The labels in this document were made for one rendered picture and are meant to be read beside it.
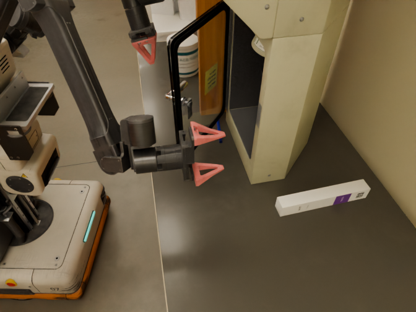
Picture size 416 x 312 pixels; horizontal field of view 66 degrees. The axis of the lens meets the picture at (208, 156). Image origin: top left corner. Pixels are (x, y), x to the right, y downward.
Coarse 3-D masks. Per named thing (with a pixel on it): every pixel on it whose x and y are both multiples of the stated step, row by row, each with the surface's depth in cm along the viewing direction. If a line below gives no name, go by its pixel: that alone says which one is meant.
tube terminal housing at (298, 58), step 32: (288, 0) 61; (320, 0) 62; (288, 32) 65; (320, 32) 67; (288, 64) 71; (320, 64) 78; (288, 96) 77; (320, 96) 96; (256, 128) 85; (288, 128) 85; (256, 160) 92; (288, 160) 95
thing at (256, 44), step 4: (252, 40) 85; (256, 40) 81; (252, 44) 83; (256, 44) 81; (260, 44) 79; (256, 48) 81; (260, 48) 79; (256, 52) 80; (260, 52) 80; (264, 52) 79; (264, 56) 79
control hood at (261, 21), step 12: (228, 0) 58; (240, 0) 59; (252, 0) 59; (264, 0) 60; (276, 0) 60; (240, 12) 60; (252, 12) 61; (264, 12) 61; (252, 24) 62; (264, 24) 63; (264, 36) 65
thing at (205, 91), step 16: (224, 16) 89; (208, 32) 84; (224, 32) 93; (192, 48) 79; (208, 48) 87; (224, 48) 97; (192, 64) 82; (208, 64) 90; (192, 80) 85; (208, 80) 94; (192, 96) 88; (208, 96) 98; (208, 112) 103; (176, 128) 87
